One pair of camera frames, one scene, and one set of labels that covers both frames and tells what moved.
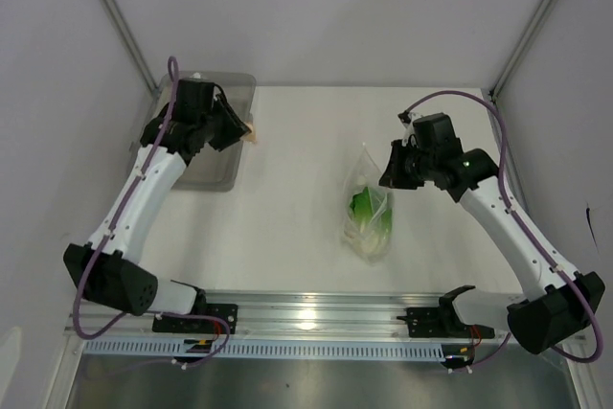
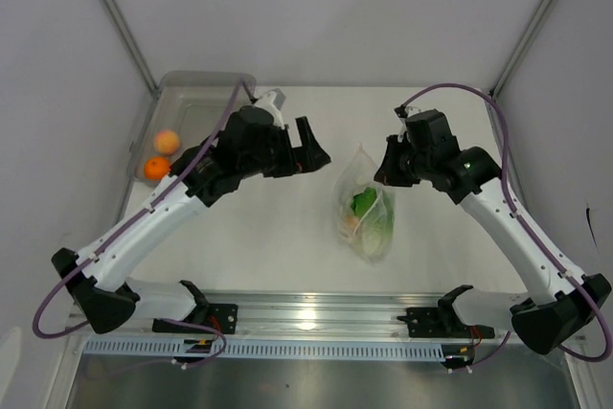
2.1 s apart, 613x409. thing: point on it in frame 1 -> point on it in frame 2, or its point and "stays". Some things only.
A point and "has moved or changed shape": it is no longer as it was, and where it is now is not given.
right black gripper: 393,176 stays
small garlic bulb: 250,137 has moved or changed shape
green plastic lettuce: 371,219 stays
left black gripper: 236,127 -> 312,155
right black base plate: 442,322 stays
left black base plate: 228,312 stays
